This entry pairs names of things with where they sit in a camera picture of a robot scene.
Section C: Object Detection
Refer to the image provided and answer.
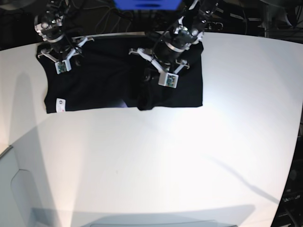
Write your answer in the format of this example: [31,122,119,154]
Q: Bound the blue box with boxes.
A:
[114,0,181,10]

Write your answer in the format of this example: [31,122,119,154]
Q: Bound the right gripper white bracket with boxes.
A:
[36,36,94,63]

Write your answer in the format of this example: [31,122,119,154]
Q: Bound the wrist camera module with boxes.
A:
[158,72,178,88]
[55,60,71,75]

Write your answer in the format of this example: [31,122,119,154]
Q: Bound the black T-shirt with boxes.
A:
[37,37,204,114]

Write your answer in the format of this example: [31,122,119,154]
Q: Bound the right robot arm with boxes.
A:
[34,0,94,74]

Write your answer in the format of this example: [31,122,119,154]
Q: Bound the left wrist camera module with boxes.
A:
[158,72,178,88]

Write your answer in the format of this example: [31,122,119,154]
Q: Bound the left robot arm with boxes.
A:
[129,0,219,75]

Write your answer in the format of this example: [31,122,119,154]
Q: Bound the white garment label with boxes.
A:
[55,98,66,113]

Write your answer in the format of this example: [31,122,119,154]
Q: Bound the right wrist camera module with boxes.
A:
[55,60,71,75]

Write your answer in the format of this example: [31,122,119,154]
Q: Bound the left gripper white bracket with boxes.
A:
[129,42,191,76]

